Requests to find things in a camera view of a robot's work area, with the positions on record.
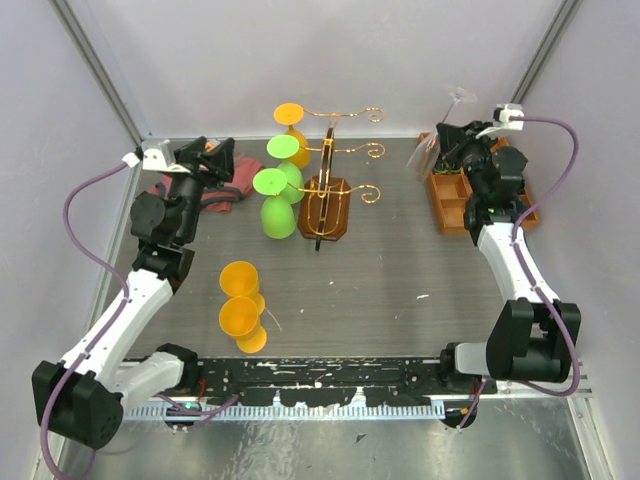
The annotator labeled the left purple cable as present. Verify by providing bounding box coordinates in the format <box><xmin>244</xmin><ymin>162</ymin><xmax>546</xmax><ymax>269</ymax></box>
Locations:
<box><xmin>39</xmin><ymin>159</ymin><xmax>131</xmax><ymax>480</ymax></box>

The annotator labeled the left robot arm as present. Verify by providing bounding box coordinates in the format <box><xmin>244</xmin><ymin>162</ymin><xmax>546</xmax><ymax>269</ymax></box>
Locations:
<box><xmin>32</xmin><ymin>136</ymin><xmax>235</xmax><ymax>450</ymax></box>

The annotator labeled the green goblet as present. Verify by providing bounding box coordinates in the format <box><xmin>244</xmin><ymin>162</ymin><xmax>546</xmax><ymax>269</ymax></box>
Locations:
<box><xmin>253</xmin><ymin>168</ymin><xmax>296</xmax><ymax>240</ymax></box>
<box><xmin>266</xmin><ymin>134</ymin><xmax>304</xmax><ymax>205</ymax></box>

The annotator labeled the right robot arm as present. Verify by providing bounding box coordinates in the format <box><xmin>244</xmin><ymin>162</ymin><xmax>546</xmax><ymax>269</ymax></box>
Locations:
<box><xmin>436</xmin><ymin>121</ymin><xmax>581</xmax><ymax>394</ymax></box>

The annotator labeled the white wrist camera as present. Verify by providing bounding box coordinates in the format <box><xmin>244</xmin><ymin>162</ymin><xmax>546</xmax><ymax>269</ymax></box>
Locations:
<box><xmin>122</xmin><ymin>139</ymin><xmax>190</xmax><ymax>174</ymax></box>
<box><xmin>475</xmin><ymin>103</ymin><xmax>524</xmax><ymax>139</ymax></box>

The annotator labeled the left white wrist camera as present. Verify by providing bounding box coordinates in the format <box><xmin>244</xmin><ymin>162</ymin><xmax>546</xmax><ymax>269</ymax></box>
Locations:
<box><xmin>122</xmin><ymin>139</ymin><xmax>190</xmax><ymax>174</ymax></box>

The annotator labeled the orange goblet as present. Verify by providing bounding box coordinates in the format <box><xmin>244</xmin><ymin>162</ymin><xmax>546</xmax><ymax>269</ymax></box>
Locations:
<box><xmin>273</xmin><ymin>102</ymin><xmax>311</xmax><ymax>170</ymax></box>
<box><xmin>219</xmin><ymin>297</ymin><xmax>268</xmax><ymax>354</ymax></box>
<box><xmin>219</xmin><ymin>261</ymin><xmax>266</xmax><ymax>314</ymax></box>

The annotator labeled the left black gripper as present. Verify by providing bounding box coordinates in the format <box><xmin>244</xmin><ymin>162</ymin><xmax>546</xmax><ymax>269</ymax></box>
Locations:
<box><xmin>168</xmin><ymin>137</ymin><xmax>237</xmax><ymax>243</ymax></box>

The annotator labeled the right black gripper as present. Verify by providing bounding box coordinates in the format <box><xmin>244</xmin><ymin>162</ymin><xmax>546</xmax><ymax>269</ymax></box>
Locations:
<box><xmin>437</xmin><ymin>121</ymin><xmax>501</xmax><ymax>200</ymax></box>

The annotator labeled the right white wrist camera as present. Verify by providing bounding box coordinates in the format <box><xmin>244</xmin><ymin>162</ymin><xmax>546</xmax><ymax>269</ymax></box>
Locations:
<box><xmin>475</xmin><ymin>103</ymin><xmax>524</xmax><ymax>139</ymax></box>

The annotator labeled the grey cable duct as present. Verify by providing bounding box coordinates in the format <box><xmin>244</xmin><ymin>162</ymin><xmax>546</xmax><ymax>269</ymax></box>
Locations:
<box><xmin>124</xmin><ymin>398</ymin><xmax>446</xmax><ymax>422</ymax></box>

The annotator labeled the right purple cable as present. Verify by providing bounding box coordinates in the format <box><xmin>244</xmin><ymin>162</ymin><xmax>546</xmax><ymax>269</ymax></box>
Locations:
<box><xmin>512</xmin><ymin>115</ymin><xmax>586</xmax><ymax>399</ymax></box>

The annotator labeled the clear wine glass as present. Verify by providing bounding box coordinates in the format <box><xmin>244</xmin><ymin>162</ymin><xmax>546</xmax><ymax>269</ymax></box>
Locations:
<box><xmin>405</xmin><ymin>84</ymin><xmax>477</xmax><ymax>181</ymax></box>

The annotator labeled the gold wine glass rack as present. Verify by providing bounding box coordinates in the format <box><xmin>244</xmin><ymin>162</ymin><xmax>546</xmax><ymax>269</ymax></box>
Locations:
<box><xmin>292</xmin><ymin>106</ymin><xmax>386</xmax><ymax>252</ymax></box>

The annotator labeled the purple cable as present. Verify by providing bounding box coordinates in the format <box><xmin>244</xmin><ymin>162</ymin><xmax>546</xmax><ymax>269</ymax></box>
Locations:
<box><xmin>39</xmin><ymin>159</ymin><xmax>131</xmax><ymax>480</ymax></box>
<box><xmin>512</xmin><ymin>115</ymin><xmax>586</xmax><ymax>399</ymax></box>

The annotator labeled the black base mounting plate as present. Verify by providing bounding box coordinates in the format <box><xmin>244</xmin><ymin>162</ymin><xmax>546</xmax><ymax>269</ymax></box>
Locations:
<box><xmin>161</xmin><ymin>357</ymin><xmax>481</xmax><ymax>408</ymax></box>

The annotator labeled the wooden compartment tray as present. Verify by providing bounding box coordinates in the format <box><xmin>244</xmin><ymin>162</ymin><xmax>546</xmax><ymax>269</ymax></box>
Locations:
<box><xmin>418</xmin><ymin>130</ymin><xmax>541</xmax><ymax>235</ymax></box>

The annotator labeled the green goblet front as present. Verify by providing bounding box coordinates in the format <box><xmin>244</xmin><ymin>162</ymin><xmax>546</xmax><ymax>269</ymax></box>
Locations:
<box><xmin>266</xmin><ymin>134</ymin><xmax>304</xmax><ymax>205</ymax></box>

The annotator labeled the red cloth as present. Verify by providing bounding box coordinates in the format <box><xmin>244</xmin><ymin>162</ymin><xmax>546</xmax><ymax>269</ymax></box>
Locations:
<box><xmin>149</xmin><ymin>157</ymin><xmax>267</xmax><ymax>215</ymax></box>

